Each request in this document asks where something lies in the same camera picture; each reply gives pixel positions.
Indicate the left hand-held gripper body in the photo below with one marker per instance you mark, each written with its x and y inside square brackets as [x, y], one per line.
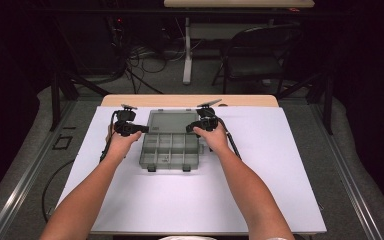
[125, 126]

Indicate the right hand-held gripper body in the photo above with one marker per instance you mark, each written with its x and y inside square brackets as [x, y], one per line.
[208, 123]

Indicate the grey plastic compartment box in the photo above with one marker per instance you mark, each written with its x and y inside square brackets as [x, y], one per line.
[170, 146]

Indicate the person's right hand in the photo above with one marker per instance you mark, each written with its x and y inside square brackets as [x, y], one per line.
[216, 140]

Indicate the person's left hand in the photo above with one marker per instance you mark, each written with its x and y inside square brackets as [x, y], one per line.
[120, 145]

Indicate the dark round table grommet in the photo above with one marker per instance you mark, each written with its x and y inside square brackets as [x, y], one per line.
[223, 105]

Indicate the short black tape strip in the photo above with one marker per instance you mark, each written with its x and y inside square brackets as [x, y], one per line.
[69, 127]

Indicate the white-legged desk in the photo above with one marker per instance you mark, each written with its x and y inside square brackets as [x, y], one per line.
[187, 60]

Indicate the black folding chair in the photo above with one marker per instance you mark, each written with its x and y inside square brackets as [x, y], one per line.
[256, 68]

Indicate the black metal stand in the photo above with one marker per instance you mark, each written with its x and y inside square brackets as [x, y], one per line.
[328, 106]
[55, 100]

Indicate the white table cover sheet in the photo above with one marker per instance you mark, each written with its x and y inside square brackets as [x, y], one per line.
[280, 150]

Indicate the dark equipment cabinet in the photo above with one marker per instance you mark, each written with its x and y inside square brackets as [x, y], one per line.
[90, 46]

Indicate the aluminium floor rail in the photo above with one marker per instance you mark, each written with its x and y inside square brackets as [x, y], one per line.
[23, 180]
[350, 186]

